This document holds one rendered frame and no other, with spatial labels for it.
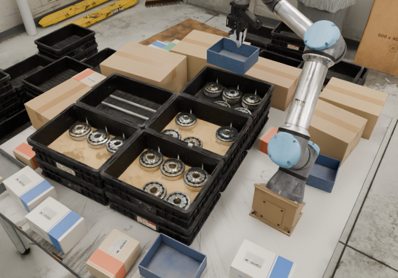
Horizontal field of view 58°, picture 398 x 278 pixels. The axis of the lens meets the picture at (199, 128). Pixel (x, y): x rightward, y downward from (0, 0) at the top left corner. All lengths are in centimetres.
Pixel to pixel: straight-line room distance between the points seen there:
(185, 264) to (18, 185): 78
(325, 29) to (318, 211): 75
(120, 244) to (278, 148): 67
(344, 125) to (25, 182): 146
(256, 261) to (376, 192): 160
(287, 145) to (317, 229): 45
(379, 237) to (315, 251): 108
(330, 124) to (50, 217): 129
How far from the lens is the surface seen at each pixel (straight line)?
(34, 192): 167
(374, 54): 410
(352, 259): 243
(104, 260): 141
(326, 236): 159
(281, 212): 146
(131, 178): 154
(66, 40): 341
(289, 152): 128
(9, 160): 198
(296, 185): 143
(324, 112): 189
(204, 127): 175
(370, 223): 262
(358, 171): 188
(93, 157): 167
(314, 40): 136
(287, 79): 208
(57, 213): 156
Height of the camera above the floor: 198
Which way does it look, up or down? 41 degrees down
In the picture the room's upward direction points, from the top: straight up
